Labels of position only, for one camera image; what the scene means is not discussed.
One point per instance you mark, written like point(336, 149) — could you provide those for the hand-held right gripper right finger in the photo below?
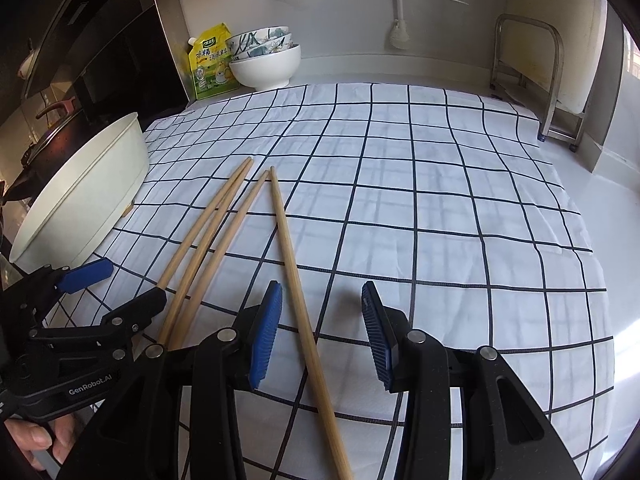
point(377, 330)

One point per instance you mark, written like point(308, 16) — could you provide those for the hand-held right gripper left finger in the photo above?
point(265, 335)

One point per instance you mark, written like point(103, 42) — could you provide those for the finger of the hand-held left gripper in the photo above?
point(142, 307)
point(85, 276)

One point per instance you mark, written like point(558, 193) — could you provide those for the light wooden chopstick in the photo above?
point(303, 305)
point(225, 247)
point(196, 230)
point(205, 238)

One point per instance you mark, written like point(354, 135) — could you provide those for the white plastic basin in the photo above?
point(80, 195)

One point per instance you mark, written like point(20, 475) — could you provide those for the person's left hand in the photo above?
point(67, 440)

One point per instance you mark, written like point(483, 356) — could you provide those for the white checkered cloth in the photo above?
point(425, 210)

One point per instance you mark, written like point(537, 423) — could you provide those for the dark wok with lid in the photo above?
point(55, 145)

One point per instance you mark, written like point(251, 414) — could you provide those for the black range hood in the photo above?
point(115, 35)

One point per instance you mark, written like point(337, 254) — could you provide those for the yellow green seasoning pouch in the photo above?
point(215, 67)

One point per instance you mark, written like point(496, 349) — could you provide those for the plain white bowl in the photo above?
point(267, 72)

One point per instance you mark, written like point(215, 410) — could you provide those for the floral patterned bowl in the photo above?
point(252, 40)
point(272, 51)

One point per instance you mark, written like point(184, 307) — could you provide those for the steel cutting board rack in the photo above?
point(553, 85)

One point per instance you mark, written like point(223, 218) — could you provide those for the white cutting board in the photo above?
point(582, 60)

